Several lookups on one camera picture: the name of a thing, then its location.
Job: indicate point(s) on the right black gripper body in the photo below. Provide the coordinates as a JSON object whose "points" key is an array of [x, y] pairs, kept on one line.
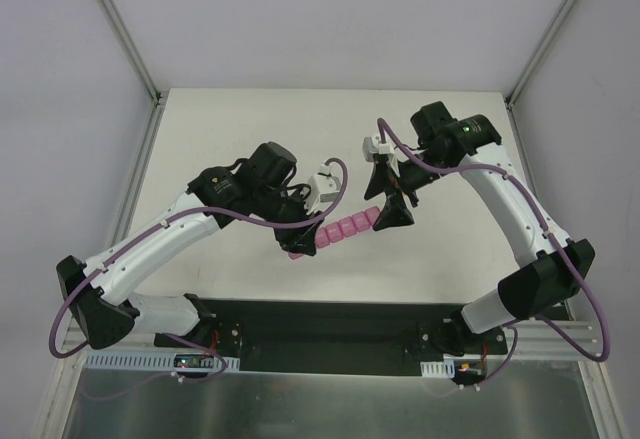
{"points": [[393, 188]]}

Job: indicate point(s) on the left aluminium frame post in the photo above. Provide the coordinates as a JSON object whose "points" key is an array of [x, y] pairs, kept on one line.
{"points": [[130, 49]]}

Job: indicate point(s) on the aluminium frame post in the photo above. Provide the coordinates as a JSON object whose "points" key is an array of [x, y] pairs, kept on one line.
{"points": [[130, 49], [542, 47]]}

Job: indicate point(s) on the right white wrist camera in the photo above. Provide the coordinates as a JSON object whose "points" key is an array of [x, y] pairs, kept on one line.
{"points": [[373, 146]]}

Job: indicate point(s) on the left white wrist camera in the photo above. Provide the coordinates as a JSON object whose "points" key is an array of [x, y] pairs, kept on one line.
{"points": [[323, 189]]}

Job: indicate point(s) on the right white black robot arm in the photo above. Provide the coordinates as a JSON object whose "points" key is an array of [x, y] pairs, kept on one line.
{"points": [[551, 265]]}

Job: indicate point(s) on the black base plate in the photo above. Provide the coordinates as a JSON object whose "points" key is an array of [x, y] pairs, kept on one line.
{"points": [[380, 339]]}

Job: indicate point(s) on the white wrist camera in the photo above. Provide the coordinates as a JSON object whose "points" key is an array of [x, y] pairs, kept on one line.
{"points": [[323, 189], [373, 146]]}

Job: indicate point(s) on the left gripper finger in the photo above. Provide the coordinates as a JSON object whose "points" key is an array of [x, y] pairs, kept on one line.
{"points": [[292, 219], [298, 241]]}

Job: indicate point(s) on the right aluminium frame post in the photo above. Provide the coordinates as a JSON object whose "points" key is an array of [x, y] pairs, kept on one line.
{"points": [[542, 47]]}

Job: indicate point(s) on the right white cable duct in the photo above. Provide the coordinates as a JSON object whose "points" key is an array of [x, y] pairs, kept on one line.
{"points": [[444, 369]]}

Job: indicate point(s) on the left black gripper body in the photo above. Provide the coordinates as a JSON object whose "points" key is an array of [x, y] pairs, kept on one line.
{"points": [[291, 221]]}

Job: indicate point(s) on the pink weekly pill organizer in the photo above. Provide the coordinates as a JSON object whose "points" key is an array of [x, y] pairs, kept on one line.
{"points": [[346, 227]]}

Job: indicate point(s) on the white cable duct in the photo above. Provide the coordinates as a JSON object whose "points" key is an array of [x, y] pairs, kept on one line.
{"points": [[444, 369], [159, 362]]}

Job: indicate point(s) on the left white cable duct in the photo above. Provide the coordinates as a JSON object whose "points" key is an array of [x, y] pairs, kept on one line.
{"points": [[159, 362]]}

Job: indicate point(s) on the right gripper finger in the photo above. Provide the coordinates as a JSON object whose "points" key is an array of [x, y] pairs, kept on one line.
{"points": [[394, 214], [383, 178]]}

